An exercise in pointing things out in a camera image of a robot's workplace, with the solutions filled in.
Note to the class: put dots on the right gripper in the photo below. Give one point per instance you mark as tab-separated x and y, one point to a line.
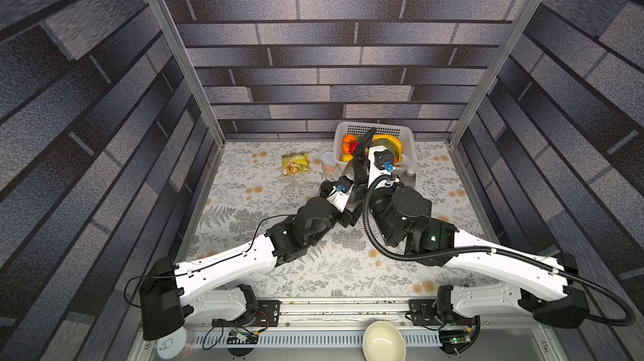
362	158

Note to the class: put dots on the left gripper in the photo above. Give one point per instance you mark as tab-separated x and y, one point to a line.
348	218

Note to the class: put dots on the grey translucent spray bottle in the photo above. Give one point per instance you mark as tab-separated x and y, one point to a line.
409	175

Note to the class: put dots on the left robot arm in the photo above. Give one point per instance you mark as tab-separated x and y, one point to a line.
170	292

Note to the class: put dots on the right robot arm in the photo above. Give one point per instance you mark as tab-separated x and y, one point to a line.
398	222

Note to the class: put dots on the red apple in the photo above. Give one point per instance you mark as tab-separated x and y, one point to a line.
353	147

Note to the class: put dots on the yellow banana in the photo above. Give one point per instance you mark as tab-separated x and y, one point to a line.
390	142

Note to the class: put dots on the white plastic basket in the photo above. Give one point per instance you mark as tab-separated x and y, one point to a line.
359	129

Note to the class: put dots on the yellow snack bag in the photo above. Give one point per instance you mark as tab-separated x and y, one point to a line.
295	163

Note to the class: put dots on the cream ceramic bowl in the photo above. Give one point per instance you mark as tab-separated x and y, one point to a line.
383	342

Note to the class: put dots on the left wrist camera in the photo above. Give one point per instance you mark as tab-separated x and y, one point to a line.
338	193

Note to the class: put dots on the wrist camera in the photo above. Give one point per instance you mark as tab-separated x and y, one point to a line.
338	193
380	163

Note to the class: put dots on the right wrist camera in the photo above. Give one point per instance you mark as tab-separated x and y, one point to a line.
380	163

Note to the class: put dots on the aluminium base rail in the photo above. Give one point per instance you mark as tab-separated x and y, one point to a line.
336	323

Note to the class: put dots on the right aluminium frame post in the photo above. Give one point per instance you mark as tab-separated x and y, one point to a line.
487	80

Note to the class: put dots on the aluminium frame post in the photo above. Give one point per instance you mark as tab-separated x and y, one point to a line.
487	80
173	39

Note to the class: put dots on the left aluminium frame post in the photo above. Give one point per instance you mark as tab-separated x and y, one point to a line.
173	39

